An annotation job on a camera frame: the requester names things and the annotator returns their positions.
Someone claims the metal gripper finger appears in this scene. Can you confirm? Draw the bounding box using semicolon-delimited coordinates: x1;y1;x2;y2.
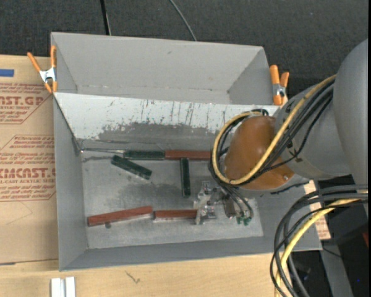
198;181;220;205
194;203;218;226

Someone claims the dark green flat block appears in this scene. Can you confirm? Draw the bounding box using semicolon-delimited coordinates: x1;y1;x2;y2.
179;157;192;199
123;150;166;161
111;154;153;181

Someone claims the red-brown flat block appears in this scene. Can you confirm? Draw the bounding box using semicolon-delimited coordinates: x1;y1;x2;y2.
164;150;212;161
87;205;154;228
153;209;199;220

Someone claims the grey metal bin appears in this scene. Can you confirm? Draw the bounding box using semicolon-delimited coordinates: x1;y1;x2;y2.
50;32;323;272

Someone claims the brown cardboard board red print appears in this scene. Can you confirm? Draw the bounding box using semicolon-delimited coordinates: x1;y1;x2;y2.
0;53;332;266

